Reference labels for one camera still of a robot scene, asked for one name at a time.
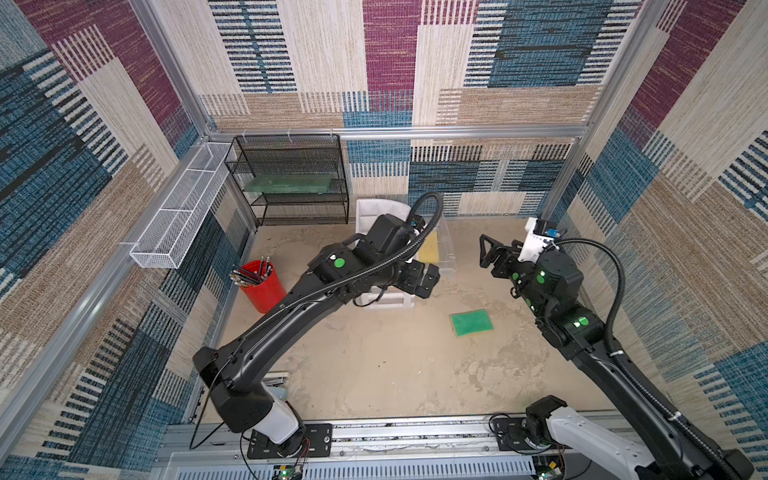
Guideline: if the yellow sponge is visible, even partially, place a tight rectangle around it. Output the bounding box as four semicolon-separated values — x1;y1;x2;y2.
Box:
417;231;440;265

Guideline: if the clear plastic drawer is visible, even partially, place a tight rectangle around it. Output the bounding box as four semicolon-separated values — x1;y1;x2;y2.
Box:
432;218;457;281

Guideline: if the green sponge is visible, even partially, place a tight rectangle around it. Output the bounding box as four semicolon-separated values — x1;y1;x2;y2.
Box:
450;309;494;338

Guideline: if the white plastic drawer organizer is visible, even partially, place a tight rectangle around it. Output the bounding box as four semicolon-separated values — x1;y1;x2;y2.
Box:
355;198;421;311

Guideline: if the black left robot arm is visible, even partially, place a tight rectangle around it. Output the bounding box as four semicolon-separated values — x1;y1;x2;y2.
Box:
193;214;440;457

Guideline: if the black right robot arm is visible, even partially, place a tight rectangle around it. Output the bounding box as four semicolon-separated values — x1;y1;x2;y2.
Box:
479;235;755;479

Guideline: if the red pen cup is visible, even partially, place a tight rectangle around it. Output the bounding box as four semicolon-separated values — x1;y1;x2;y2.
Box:
241;260;287;314

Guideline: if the green board on shelf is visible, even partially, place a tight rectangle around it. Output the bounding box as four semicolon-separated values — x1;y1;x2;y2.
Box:
243;174;333;194

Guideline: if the light blue stapler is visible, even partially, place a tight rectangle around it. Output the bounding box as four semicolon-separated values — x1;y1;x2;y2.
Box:
262;371;289;401

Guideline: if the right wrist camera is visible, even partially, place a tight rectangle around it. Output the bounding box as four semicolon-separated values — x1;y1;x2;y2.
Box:
518;217;560;262

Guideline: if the black wire mesh shelf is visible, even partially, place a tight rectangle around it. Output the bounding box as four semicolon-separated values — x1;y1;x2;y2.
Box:
225;134;350;227

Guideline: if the aluminium front rail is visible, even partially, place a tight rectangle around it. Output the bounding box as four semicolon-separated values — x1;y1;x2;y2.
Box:
149;413;679;480

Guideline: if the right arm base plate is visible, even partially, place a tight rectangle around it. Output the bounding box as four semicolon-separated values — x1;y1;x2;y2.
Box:
488;413;570;454

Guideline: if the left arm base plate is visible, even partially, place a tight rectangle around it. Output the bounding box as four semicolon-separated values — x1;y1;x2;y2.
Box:
246;423;333;460

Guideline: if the white wire mesh basket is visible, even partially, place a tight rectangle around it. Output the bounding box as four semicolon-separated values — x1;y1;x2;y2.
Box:
130;143;230;269

